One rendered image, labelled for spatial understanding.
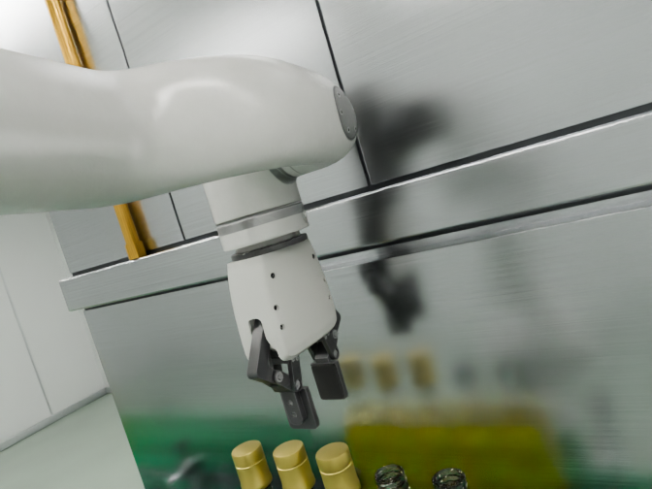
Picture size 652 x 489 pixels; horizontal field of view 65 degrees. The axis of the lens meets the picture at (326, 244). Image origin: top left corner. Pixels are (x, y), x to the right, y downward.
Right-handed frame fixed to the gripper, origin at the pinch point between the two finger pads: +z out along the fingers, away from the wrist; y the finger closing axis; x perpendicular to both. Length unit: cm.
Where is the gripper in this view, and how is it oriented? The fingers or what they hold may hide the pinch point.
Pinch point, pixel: (315, 394)
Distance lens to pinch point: 51.9
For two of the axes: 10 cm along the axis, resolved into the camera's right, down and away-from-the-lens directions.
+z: 2.9, 9.5, 0.9
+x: 8.1, -1.9, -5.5
